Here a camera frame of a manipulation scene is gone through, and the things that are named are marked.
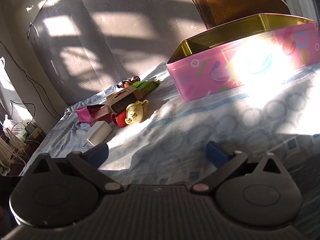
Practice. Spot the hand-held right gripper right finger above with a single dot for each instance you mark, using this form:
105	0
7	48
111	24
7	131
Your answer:
217	155

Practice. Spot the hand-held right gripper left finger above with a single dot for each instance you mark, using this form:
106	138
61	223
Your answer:
97	153

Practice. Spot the white power adapter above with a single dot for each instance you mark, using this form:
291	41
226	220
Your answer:
98	132

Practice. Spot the red round toy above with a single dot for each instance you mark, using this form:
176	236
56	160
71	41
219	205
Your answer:
121	120

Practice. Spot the magenta purse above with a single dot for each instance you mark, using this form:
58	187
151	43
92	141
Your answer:
83	113

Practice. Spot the yellow teapot figurine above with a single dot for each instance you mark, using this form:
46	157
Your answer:
135	112

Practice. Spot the brown digital clock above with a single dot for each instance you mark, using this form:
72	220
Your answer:
125	102

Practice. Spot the pink cookie tin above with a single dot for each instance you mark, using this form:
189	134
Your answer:
200	80

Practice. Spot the green box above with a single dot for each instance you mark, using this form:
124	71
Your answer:
147	88

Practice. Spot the small black adapter box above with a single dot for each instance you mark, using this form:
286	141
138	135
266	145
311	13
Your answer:
30	128

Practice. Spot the dark red toy figure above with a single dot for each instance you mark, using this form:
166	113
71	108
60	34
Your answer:
126	82

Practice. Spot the dark wooden bedside table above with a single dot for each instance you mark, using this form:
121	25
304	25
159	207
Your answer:
15	171

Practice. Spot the clear plastic bag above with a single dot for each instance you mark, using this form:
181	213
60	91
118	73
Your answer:
10	127

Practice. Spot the white curtain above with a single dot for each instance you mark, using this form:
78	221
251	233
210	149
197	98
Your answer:
5	80

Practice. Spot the grey woven wall panel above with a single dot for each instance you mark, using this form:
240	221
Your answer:
112	30

